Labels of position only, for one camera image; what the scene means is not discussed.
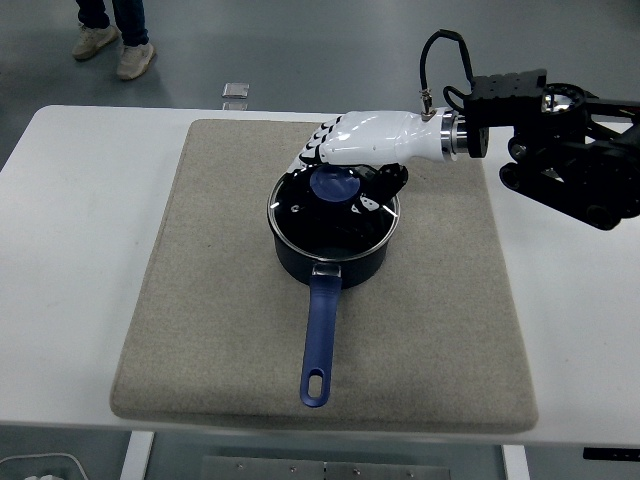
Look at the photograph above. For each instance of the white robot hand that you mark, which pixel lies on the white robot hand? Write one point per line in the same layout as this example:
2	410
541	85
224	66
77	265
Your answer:
380	135

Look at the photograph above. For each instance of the glass pot lid blue knob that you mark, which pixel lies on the glass pot lid blue knob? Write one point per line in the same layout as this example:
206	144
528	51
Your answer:
330	230

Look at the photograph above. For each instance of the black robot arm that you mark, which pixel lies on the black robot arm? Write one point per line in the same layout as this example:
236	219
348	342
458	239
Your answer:
540	120

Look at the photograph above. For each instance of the metal floor plate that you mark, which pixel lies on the metal floor plate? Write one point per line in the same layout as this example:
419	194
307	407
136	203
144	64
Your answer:
236	89

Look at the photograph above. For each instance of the beige fabric mat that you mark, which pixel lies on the beige fabric mat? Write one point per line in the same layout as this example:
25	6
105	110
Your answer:
200	325

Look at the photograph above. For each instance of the person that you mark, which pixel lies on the person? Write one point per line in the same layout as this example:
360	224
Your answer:
130	55

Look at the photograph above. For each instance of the white table leg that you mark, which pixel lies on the white table leg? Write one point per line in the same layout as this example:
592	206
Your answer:
516	465
136	457

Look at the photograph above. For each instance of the grey metal plate with screws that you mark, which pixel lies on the grey metal plate with screws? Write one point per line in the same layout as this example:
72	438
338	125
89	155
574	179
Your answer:
250	470

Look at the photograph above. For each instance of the black table control panel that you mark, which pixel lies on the black table control panel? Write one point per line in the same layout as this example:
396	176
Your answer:
610	454

